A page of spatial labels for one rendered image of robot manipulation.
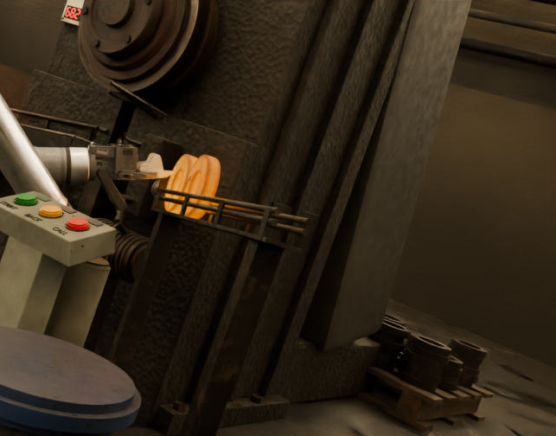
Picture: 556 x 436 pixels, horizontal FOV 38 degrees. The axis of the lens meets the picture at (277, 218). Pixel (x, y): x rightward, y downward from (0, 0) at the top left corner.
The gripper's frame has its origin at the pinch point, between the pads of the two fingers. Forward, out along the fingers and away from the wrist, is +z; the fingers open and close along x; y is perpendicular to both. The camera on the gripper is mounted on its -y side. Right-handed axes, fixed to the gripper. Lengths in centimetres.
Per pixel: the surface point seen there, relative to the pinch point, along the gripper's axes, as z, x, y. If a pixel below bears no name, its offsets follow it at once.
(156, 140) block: 2.9, 27.8, 6.3
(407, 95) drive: 102, 60, 22
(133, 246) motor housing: -7.4, 5.5, -19.5
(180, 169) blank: 3.2, 0.2, 1.5
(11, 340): -42, -74, -16
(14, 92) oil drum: -19, 330, 8
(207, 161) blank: 4.6, -19.3, 5.8
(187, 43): 11.6, 29.7, 34.1
